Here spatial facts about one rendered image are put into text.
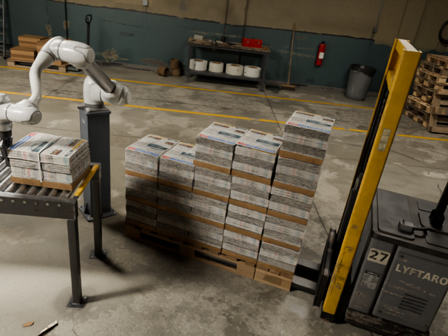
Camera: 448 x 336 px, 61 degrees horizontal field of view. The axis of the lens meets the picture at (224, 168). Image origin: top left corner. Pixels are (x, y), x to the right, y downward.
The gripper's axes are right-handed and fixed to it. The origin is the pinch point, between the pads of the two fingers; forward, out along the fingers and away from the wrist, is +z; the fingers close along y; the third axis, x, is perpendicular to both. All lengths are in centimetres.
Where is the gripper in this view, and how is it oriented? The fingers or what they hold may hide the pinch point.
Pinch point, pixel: (8, 161)
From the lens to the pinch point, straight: 261.4
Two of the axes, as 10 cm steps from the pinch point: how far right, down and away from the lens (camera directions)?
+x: -9.9, -1.0, -0.7
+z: -1.2, 9.0, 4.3
